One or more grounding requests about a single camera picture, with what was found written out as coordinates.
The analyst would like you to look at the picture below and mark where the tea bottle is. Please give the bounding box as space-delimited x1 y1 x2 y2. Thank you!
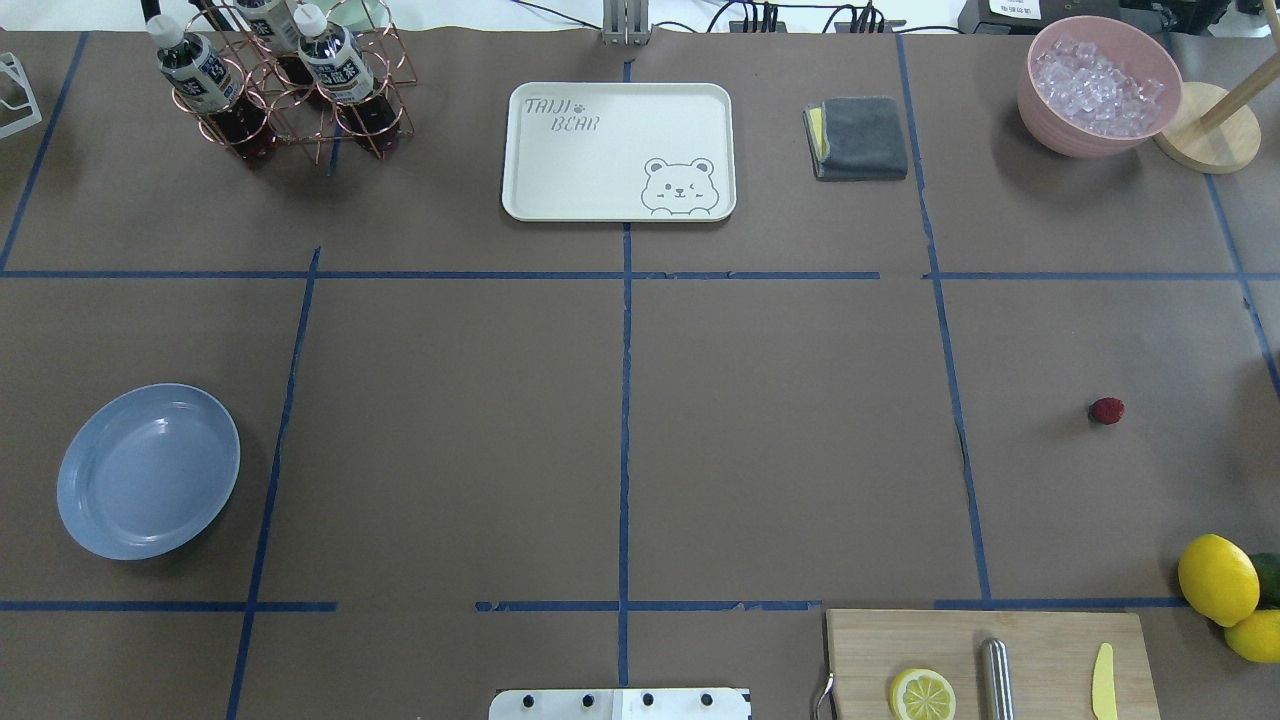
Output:
232 1 326 109
145 14 276 161
293 3 401 156

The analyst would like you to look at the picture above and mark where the grey folded cloth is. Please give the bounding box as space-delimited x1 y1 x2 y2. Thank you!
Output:
803 96 908 182

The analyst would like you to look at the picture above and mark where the green lime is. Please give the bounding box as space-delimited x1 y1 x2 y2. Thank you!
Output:
1248 552 1280 609

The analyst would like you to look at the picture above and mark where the tea bottle right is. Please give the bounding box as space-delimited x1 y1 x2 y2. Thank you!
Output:
293 3 401 156

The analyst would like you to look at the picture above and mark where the half lemon slice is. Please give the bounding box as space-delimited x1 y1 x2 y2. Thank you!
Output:
887 667 957 719

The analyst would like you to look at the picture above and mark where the wooden round stand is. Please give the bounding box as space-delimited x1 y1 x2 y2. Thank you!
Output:
1155 54 1279 174

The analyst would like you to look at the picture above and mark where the white wire cup rack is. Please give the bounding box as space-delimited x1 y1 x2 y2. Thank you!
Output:
1 53 44 140

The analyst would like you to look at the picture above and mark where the red strawberry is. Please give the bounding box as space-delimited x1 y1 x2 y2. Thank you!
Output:
1087 397 1126 427

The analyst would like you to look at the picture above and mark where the yellow plastic knife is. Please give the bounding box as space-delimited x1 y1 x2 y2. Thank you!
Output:
1091 642 1119 720

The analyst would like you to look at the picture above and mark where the cream bear tray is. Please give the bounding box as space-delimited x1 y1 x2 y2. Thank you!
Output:
500 82 737 223

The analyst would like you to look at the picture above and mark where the large yellow lemon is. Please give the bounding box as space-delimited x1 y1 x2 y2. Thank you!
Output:
1178 534 1261 628

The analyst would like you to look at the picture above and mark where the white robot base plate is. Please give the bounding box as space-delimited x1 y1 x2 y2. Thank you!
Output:
488 687 753 719

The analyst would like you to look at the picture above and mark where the tea bottle left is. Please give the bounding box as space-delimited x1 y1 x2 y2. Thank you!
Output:
145 14 276 161

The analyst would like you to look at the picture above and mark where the wooden cutting board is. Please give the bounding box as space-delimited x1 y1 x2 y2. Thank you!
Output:
826 609 1161 719

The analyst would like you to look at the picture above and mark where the small yellow lemon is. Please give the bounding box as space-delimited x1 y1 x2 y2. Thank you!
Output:
1224 609 1280 664

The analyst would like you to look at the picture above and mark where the blue plate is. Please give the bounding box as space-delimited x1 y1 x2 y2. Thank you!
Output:
56 383 241 561

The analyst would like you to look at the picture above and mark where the copper wire bottle rack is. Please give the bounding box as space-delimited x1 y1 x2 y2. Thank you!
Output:
174 1 419 160

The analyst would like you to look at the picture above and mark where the tea bottle back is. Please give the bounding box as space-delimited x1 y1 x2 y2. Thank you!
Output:
232 1 326 109

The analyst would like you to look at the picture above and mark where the pink bowl of ice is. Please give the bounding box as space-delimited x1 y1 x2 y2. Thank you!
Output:
1018 15 1183 158

